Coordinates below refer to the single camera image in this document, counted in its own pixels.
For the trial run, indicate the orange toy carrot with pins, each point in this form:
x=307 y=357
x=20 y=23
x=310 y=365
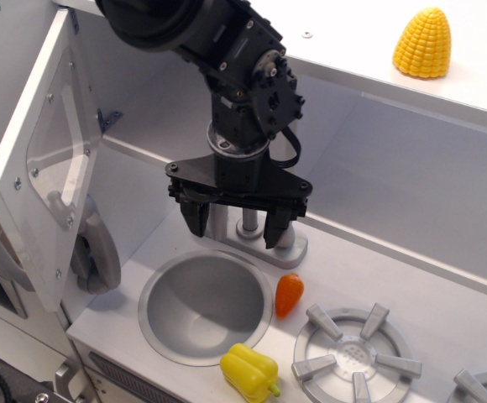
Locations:
x=289 y=291

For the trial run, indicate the yellow toy bell pepper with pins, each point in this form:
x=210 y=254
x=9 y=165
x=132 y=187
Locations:
x=254 y=375

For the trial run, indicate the grey stove burner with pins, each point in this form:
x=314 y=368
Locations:
x=353 y=355
x=469 y=387

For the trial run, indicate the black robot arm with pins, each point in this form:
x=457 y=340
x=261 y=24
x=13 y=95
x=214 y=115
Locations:
x=254 y=98

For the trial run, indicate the white microwave door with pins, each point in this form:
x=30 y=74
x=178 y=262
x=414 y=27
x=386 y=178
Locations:
x=46 y=160

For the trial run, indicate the yellow toy corn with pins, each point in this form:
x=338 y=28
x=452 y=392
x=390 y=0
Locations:
x=425 y=46

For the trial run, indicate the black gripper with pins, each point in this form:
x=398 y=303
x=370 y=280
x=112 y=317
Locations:
x=258 y=184

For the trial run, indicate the grey toy faucet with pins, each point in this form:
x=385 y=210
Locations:
x=243 y=229

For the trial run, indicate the grey toy telephone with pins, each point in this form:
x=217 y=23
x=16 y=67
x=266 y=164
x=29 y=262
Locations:
x=95 y=259

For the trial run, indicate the silver oven door handle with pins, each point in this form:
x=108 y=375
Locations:
x=63 y=377

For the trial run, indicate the silver sink bowl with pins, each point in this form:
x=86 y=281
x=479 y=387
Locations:
x=195 y=307

